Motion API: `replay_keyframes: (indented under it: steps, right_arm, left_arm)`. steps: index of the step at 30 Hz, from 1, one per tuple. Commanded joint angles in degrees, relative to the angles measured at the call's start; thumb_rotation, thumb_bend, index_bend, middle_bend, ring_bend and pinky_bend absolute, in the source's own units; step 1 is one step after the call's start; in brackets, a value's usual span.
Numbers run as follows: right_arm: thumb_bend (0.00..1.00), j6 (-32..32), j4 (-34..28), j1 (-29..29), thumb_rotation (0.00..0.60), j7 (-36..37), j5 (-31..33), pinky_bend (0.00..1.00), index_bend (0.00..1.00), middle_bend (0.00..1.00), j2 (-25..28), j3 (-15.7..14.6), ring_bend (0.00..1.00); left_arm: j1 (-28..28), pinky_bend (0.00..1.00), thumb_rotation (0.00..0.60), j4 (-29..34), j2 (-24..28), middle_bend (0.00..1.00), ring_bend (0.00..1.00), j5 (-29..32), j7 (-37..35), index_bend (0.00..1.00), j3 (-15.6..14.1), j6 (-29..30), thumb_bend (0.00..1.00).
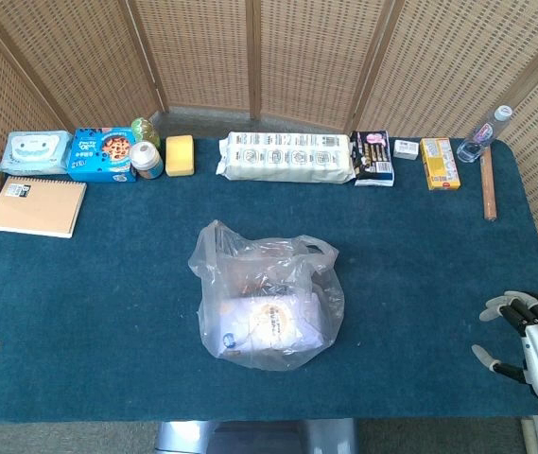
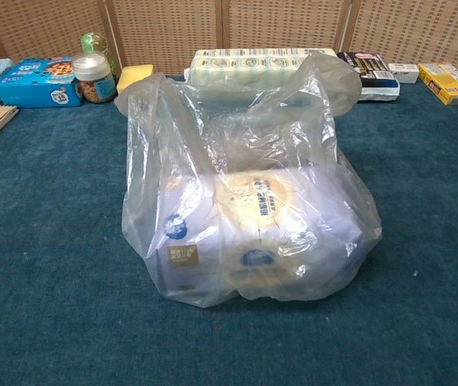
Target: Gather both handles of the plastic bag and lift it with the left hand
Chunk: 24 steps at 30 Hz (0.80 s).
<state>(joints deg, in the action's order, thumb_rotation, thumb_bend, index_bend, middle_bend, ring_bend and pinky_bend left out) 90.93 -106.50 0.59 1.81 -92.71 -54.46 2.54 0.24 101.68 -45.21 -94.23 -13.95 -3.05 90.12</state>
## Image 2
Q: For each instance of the green plastic bottle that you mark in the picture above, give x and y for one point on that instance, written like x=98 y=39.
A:
x=100 y=43

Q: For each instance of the small white box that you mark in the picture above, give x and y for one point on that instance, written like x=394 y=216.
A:
x=403 y=72

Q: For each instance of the wicker folding screen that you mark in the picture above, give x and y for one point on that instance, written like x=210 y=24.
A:
x=164 y=28

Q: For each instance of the yellow sponge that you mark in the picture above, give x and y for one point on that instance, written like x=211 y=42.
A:
x=132 y=78

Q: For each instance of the glass jar white lid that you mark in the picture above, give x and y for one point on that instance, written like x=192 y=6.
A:
x=93 y=76

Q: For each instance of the white tissue pack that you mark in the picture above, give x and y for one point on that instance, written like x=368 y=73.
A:
x=248 y=60
x=212 y=249

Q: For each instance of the yellow box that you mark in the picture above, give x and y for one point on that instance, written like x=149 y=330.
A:
x=450 y=84

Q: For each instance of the blue carpet table cover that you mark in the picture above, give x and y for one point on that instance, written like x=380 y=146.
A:
x=51 y=241

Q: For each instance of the blue cookie box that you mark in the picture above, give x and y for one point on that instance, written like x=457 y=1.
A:
x=31 y=86

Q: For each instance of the clear plastic shopping bag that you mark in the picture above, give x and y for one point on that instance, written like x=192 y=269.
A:
x=252 y=120

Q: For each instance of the black pink packet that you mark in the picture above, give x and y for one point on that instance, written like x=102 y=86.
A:
x=373 y=76

